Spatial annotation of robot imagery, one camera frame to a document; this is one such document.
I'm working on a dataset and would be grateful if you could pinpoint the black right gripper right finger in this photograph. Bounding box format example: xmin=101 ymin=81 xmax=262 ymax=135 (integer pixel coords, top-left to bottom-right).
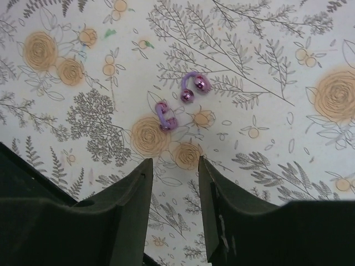
xmin=198 ymin=157 xmax=354 ymax=265

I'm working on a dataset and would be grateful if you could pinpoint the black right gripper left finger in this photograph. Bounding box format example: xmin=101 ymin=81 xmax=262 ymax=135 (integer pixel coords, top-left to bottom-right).
xmin=0 ymin=158 xmax=154 ymax=266

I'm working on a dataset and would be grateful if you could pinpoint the purple clip earbud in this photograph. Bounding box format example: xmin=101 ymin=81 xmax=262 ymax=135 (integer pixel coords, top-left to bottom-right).
xmin=155 ymin=101 xmax=178 ymax=132
xmin=180 ymin=71 xmax=211 ymax=104

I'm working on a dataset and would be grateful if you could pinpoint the floral table mat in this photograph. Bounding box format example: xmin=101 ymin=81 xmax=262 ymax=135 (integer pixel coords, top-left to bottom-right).
xmin=1 ymin=1 xmax=354 ymax=265

